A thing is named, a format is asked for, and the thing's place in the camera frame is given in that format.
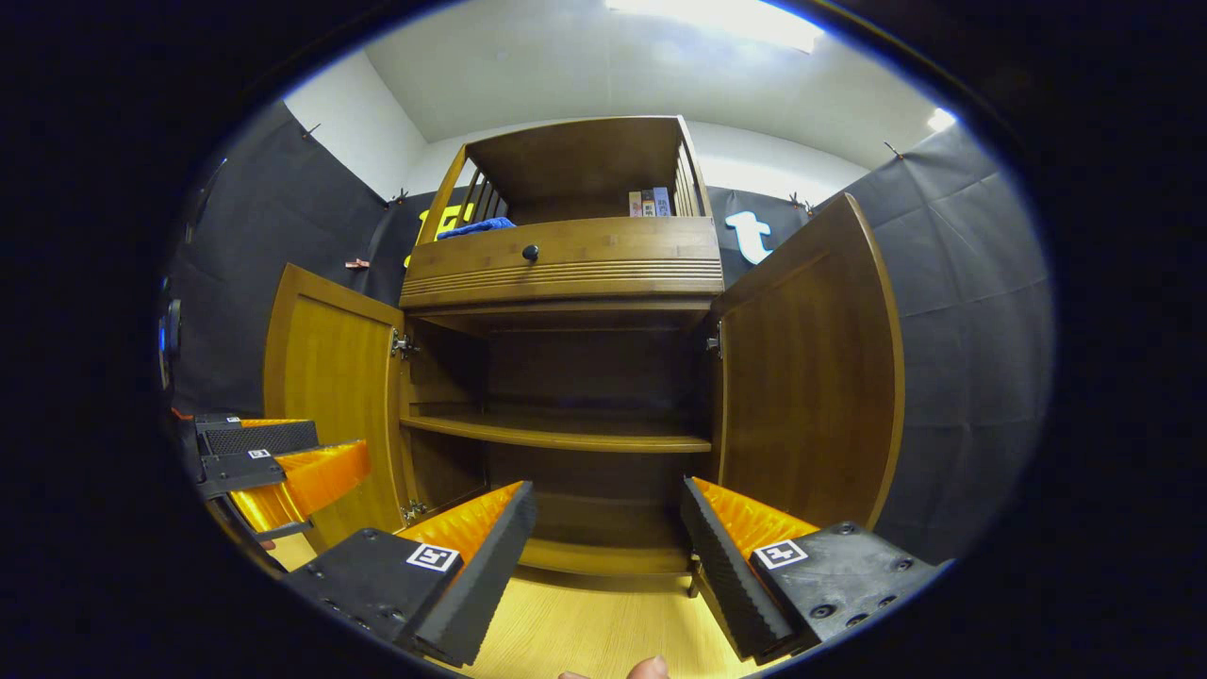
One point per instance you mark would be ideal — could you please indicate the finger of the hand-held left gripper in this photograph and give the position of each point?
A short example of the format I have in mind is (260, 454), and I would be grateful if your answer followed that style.
(311, 476)
(259, 438)

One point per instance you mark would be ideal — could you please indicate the black backdrop cloth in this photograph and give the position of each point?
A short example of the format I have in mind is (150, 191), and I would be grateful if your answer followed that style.
(962, 311)

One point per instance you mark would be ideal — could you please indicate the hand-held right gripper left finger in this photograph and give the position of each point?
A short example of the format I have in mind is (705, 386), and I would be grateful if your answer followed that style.
(490, 575)

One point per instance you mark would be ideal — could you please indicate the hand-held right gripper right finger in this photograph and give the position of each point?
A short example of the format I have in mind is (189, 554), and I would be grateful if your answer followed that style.
(721, 575)

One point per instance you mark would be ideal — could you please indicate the wooden inner shelf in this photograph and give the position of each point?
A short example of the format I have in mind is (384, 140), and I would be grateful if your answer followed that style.
(566, 434)

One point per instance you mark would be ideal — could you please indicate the blue cloth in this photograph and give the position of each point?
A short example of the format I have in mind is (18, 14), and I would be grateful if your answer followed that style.
(476, 227)

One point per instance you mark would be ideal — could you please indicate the wooden shoe cabinet door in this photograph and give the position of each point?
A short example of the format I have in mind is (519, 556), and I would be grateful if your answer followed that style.
(330, 377)
(801, 377)

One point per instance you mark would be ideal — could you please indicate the small ceiling light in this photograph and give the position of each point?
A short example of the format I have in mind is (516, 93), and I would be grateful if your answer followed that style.
(941, 119)

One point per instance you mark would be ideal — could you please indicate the wooden cabinet drawer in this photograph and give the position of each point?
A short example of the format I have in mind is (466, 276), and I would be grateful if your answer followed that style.
(641, 250)

